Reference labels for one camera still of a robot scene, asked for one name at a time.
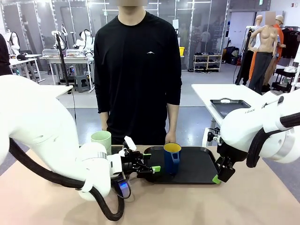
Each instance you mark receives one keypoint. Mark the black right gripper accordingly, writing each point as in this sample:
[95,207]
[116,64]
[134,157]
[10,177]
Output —
[226,159]

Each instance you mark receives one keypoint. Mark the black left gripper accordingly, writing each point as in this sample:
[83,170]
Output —
[131,164]

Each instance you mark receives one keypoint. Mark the blue mug yellow inside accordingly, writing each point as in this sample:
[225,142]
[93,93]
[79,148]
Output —
[172,161]

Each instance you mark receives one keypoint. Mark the tall pale green cup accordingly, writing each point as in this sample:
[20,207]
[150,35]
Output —
[103,140]

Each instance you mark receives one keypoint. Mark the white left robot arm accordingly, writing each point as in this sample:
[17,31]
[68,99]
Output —
[35,117]

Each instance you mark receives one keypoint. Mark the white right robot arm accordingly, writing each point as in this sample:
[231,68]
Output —
[243,126]

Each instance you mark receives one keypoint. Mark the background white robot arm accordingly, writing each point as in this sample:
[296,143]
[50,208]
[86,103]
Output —
[84,41]

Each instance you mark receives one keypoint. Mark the person's left forearm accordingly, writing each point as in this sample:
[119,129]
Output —
[173,119]

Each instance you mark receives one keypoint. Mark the person's right forearm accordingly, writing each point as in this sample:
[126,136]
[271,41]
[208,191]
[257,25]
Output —
[104,120]

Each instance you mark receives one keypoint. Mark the person's left hand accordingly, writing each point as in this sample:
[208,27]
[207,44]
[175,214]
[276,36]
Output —
[170,138]

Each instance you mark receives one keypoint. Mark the person's right hand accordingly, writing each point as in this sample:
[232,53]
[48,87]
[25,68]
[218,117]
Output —
[104,129]

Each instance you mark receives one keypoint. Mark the black plastic serving tray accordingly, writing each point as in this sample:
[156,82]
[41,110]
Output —
[117,150]
[194,168]

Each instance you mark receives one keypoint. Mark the long white side table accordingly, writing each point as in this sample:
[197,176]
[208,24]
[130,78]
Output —
[206,93]

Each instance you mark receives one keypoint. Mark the person in black shirt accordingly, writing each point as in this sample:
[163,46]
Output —
[138,70]

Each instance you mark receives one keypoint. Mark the black wheeled cart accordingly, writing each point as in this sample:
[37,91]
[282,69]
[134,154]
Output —
[281,79]

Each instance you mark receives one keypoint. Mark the white shoe rack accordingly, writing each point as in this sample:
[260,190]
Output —
[207,62]

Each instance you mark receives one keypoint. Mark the yellow bin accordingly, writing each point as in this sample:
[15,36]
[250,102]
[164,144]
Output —
[182,51]

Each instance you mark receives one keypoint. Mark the background white workbench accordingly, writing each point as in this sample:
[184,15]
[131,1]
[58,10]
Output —
[70,59]

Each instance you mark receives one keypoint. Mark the bare mannequin grey trousers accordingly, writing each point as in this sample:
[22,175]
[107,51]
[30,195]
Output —
[264,47]

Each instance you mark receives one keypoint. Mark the rack of dark clothes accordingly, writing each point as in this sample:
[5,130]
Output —
[290,42]

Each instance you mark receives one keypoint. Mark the mannequin in orange clothes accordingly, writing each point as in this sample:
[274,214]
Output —
[280,35]

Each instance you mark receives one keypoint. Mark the background white desk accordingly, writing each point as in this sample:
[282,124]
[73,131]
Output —
[21,63]

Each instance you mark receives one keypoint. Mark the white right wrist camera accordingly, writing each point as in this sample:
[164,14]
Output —
[207,137]

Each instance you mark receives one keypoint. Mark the black camera pole stand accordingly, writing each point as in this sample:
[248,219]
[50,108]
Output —
[62,61]

